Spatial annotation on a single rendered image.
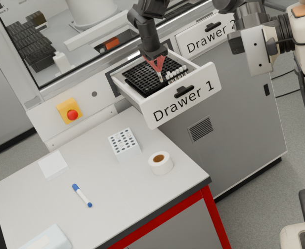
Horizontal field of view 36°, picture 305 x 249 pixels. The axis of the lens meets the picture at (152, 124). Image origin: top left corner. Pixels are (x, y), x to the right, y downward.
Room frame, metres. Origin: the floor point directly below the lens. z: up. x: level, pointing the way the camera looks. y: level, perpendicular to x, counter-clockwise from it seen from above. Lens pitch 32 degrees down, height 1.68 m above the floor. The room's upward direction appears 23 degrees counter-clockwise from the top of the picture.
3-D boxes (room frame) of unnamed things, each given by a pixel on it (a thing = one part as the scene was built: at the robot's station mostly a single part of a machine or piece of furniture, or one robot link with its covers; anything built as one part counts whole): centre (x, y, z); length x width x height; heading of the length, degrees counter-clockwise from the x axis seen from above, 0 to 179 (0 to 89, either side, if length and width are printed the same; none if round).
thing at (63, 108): (1.57, 0.26, 0.88); 0.07 x 0.05 x 0.07; 104
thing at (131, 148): (1.37, 0.12, 0.78); 0.12 x 0.08 x 0.04; 5
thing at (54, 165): (1.44, 0.39, 0.77); 0.13 x 0.09 x 0.02; 14
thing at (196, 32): (1.75, -0.36, 0.87); 0.29 x 0.02 x 0.11; 104
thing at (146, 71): (1.56, -0.08, 0.87); 0.22 x 0.18 x 0.06; 14
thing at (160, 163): (1.19, 0.02, 0.78); 0.07 x 0.07 x 0.04
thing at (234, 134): (2.15, 0.02, 0.40); 1.03 x 0.95 x 0.80; 104
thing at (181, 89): (1.34, -0.13, 0.91); 0.07 x 0.04 x 0.01; 104
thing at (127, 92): (1.57, -0.08, 0.86); 0.40 x 0.26 x 0.06; 14
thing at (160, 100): (1.37, -0.13, 0.87); 0.29 x 0.02 x 0.11; 104
